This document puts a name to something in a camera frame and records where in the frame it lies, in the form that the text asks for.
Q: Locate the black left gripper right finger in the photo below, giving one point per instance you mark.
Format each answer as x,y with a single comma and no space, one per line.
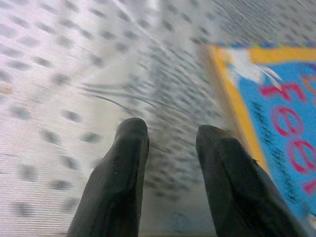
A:
237,192

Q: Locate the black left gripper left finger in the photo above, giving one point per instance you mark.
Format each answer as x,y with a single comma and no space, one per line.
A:
118,187

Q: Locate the blue yellow children's picture book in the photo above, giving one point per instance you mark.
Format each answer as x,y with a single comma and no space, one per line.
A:
271,118

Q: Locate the white patterned mattress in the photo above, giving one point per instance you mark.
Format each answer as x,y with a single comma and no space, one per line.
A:
74,74

